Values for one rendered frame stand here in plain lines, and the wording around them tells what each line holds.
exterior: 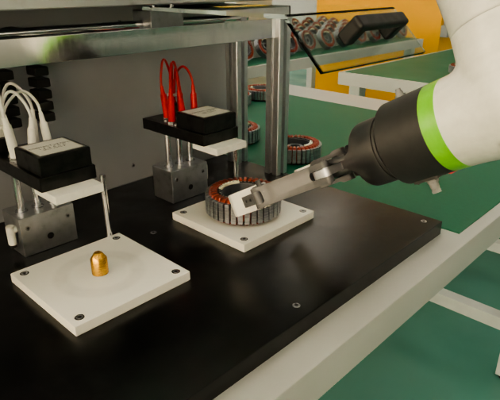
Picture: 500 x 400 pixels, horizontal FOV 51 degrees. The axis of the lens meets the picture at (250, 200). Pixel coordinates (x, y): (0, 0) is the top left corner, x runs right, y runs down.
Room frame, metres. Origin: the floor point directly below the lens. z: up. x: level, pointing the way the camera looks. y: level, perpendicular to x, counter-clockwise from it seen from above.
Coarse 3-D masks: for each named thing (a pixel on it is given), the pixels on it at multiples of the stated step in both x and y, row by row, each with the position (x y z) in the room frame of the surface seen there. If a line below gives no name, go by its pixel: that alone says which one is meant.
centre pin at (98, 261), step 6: (96, 252) 0.53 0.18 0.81; (102, 252) 0.54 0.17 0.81; (90, 258) 0.53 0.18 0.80; (96, 258) 0.53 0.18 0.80; (102, 258) 0.53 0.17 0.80; (90, 264) 0.53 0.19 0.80; (96, 264) 0.53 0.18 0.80; (102, 264) 0.53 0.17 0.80; (96, 270) 0.53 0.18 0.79; (102, 270) 0.53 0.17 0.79; (108, 270) 0.54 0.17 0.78
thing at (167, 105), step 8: (160, 64) 0.81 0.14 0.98; (160, 72) 0.81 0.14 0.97; (168, 72) 0.83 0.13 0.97; (176, 72) 0.80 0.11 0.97; (160, 80) 0.80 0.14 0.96; (176, 80) 0.79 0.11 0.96; (192, 80) 0.81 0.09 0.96; (160, 88) 0.80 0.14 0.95; (192, 88) 0.81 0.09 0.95; (160, 96) 0.80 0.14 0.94; (168, 96) 0.77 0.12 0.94; (192, 96) 0.81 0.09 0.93; (168, 104) 0.77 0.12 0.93; (176, 104) 0.84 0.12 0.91; (192, 104) 0.81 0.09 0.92; (168, 112) 0.78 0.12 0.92; (168, 120) 0.78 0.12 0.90
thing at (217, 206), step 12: (228, 180) 0.74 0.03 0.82; (240, 180) 0.75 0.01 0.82; (252, 180) 0.75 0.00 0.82; (264, 180) 0.74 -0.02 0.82; (216, 192) 0.70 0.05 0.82; (228, 192) 0.73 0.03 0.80; (216, 204) 0.67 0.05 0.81; (228, 204) 0.66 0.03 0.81; (276, 204) 0.68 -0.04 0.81; (216, 216) 0.67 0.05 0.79; (228, 216) 0.66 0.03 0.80; (240, 216) 0.65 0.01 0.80; (252, 216) 0.66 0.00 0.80; (264, 216) 0.66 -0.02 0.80; (276, 216) 0.68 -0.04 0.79
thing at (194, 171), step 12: (156, 168) 0.79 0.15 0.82; (168, 168) 0.78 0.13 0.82; (180, 168) 0.78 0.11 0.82; (192, 168) 0.80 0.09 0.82; (204, 168) 0.82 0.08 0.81; (156, 180) 0.79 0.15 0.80; (168, 180) 0.77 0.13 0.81; (180, 180) 0.78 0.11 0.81; (192, 180) 0.80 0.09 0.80; (204, 180) 0.81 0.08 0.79; (156, 192) 0.80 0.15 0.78; (168, 192) 0.77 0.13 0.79; (180, 192) 0.78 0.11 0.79; (192, 192) 0.80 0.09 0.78
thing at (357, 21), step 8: (360, 16) 0.63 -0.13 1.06; (368, 16) 0.64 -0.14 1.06; (376, 16) 0.66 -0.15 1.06; (384, 16) 0.67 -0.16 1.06; (392, 16) 0.68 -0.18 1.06; (400, 16) 0.69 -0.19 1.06; (352, 24) 0.63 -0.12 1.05; (360, 24) 0.62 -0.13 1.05; (368, 24) 0.63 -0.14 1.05; (376, 24) 0.64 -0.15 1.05; (384, 24) 0.66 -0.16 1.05; (392, 24) 0.67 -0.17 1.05; (400, 24) 0.69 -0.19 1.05; (344, 32) 0.64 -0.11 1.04; (352, 32) 0.63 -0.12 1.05; (360, 32) 0.63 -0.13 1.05; (384, 32) 0.70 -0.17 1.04; (392, 32) 0.70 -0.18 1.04; (344, 40) 0.64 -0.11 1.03; (352, 40) 0.64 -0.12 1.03
